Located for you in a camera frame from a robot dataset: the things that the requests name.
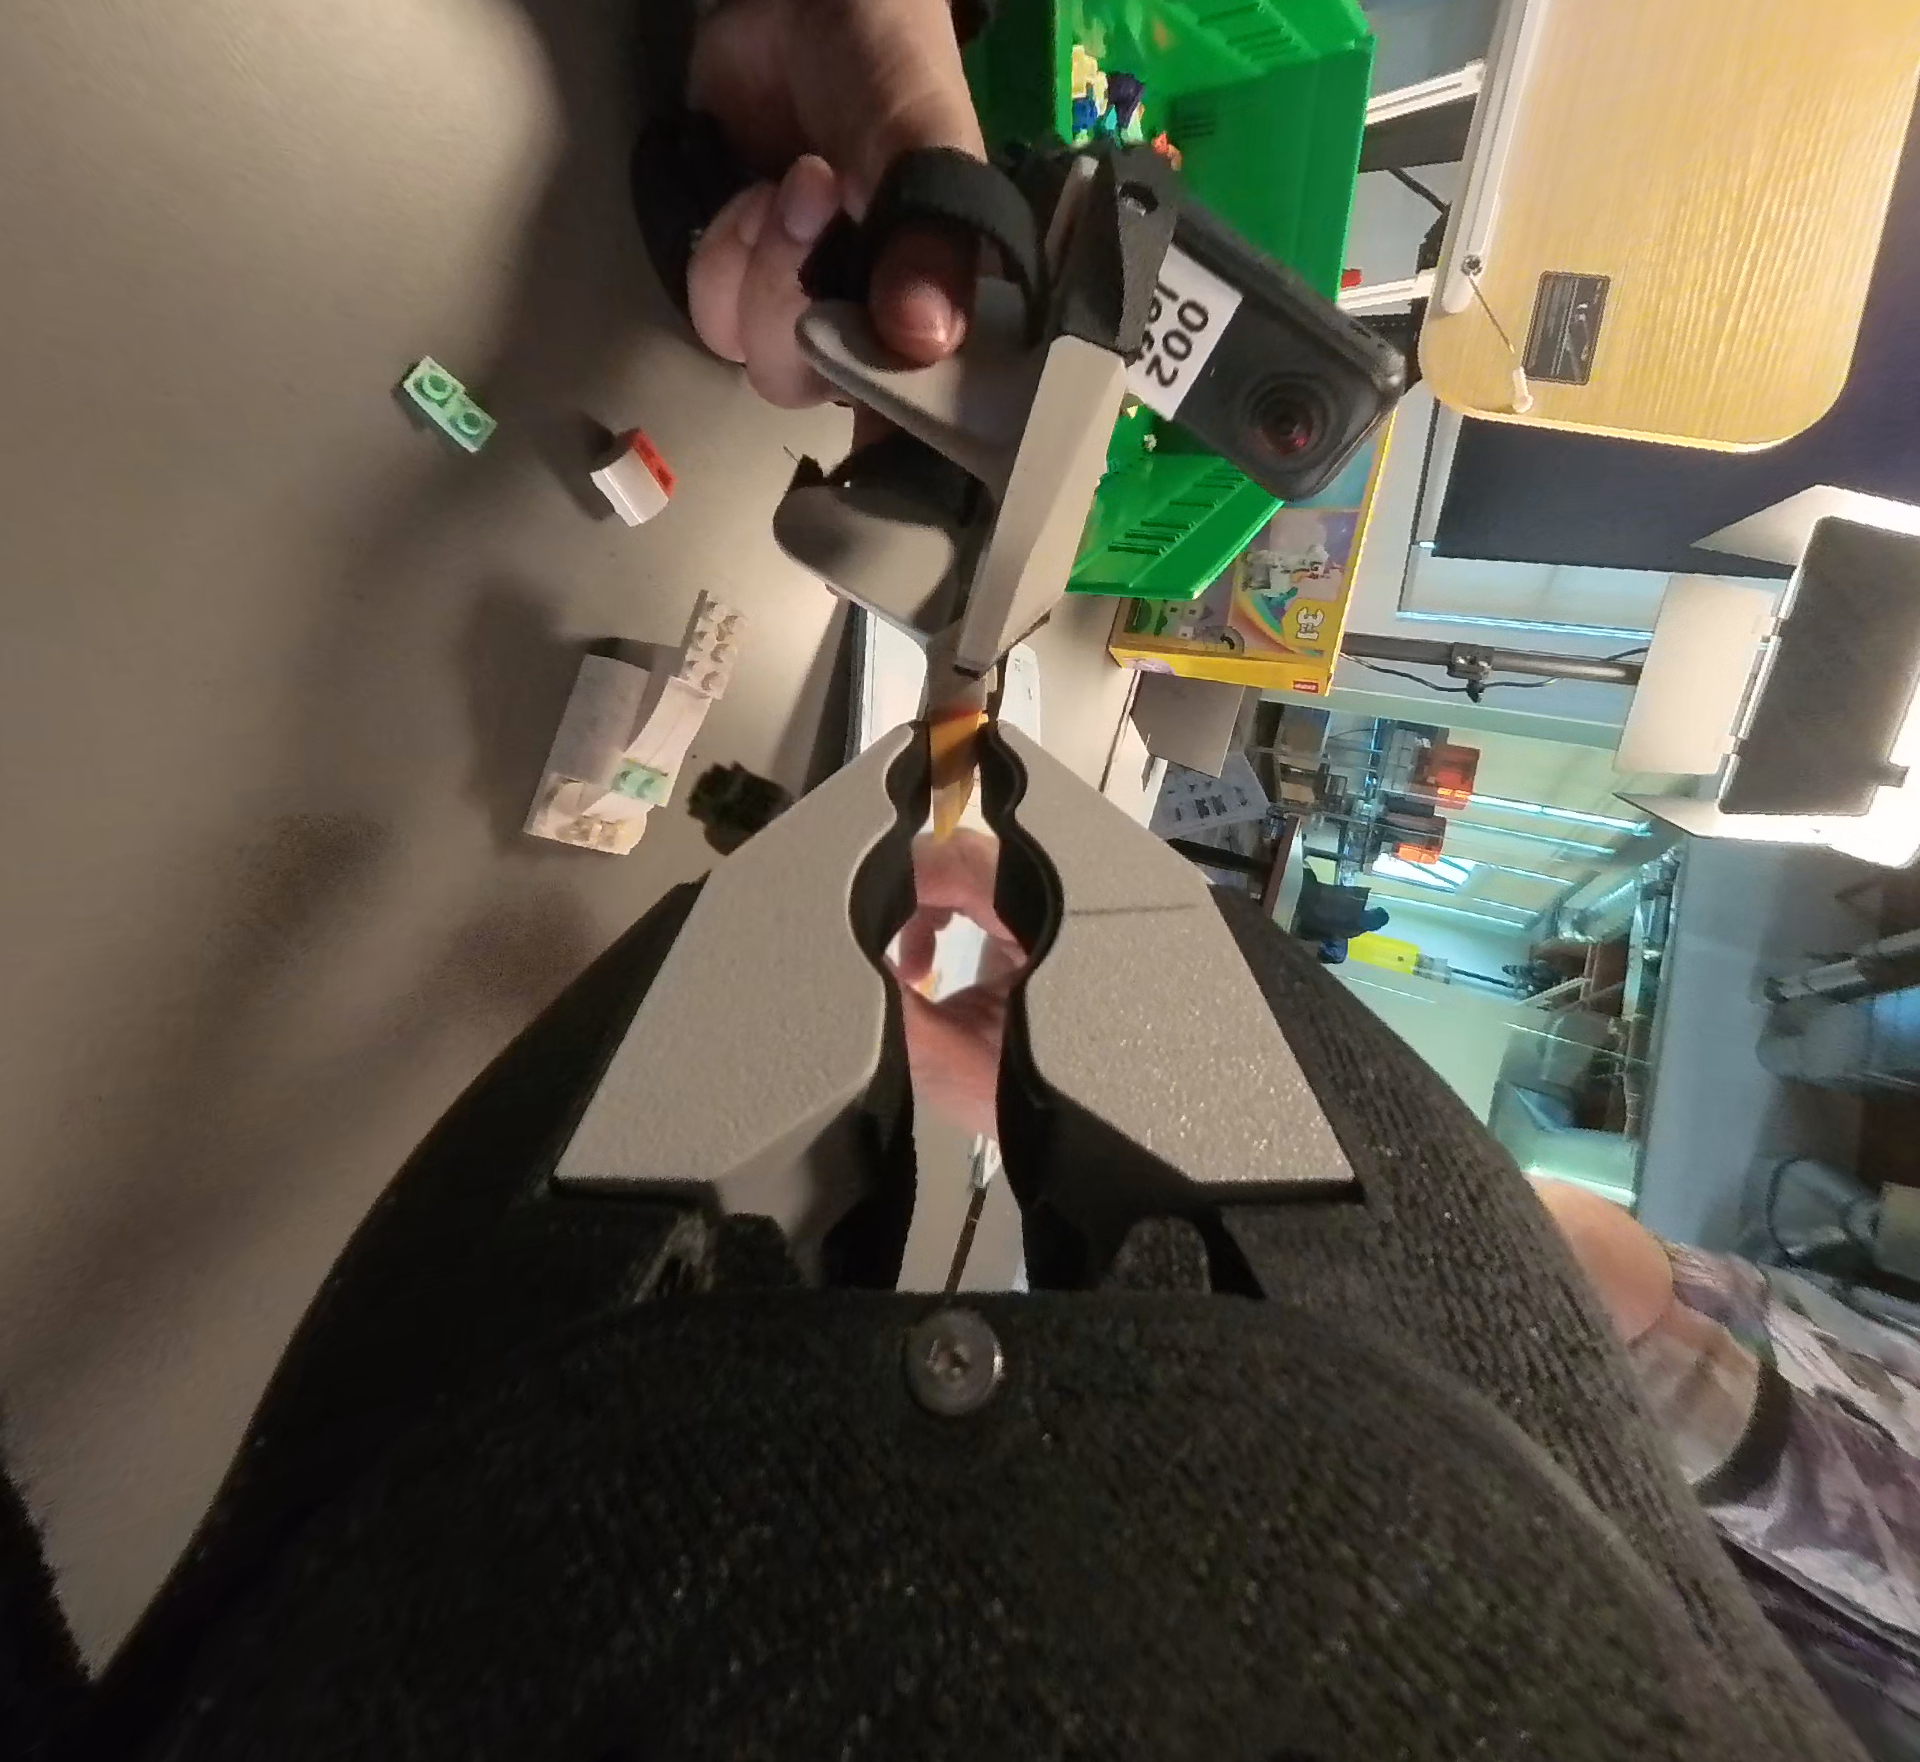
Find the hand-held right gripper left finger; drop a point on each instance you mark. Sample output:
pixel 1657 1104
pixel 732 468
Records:
pixel 721 1043

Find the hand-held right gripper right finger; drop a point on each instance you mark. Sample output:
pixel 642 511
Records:
pixel 1184 1043

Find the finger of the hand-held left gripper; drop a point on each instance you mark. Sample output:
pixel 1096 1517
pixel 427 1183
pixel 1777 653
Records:
pixel 1044 502

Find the white and orange lego assembly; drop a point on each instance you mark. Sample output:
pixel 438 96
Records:
pixel 953 787

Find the pile of assorted lego pieces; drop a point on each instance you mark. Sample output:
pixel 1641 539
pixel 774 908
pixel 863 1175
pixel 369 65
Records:
pixel 1118 104

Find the green plastic parts bin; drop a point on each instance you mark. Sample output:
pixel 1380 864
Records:
pixel 1231 22

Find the red and white lego brick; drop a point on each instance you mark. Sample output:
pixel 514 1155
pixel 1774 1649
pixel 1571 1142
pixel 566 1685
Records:
pixel 630 479

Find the small black lego piece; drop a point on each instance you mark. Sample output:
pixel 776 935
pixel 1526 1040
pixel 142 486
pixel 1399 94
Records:
pixel 735 805

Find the yellow lego set box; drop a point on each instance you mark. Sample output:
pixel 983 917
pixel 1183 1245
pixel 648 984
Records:
pixel 1276 606

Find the white lego body assembly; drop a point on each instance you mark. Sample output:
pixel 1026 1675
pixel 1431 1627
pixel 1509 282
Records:
pixel 615 756

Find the pale green lego brick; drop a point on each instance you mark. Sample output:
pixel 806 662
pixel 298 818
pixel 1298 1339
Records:
pixel 447 406

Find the person's left hand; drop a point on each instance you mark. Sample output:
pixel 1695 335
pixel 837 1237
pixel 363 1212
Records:
pixel 839 67

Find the open instruction booklet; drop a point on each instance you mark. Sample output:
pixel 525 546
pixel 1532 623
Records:
pixel 886 681

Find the white printed sheet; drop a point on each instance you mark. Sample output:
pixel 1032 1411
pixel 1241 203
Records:
pixel 1214 802

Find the grey cardboard flap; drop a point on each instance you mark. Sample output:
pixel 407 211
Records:
pixel 1184 720

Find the white metal stand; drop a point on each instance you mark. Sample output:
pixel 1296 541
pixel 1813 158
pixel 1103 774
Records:
pixel 1505 112

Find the black light stand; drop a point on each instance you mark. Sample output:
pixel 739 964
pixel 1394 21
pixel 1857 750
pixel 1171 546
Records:
pixel 1502 668

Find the wooden board with label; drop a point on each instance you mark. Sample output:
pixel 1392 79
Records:
pixel 1726 141

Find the studio light panel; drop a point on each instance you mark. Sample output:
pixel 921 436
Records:
pixel 1695 652

